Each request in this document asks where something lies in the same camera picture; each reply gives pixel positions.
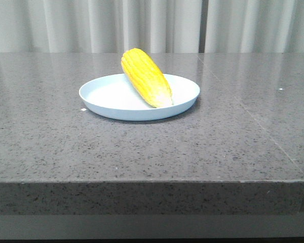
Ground yellow corn cob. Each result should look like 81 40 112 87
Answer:
121 48 173 108

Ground light blue round plate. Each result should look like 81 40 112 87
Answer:
79 74 200 121

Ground grey pleated curtain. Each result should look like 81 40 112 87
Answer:
0 1 304 53

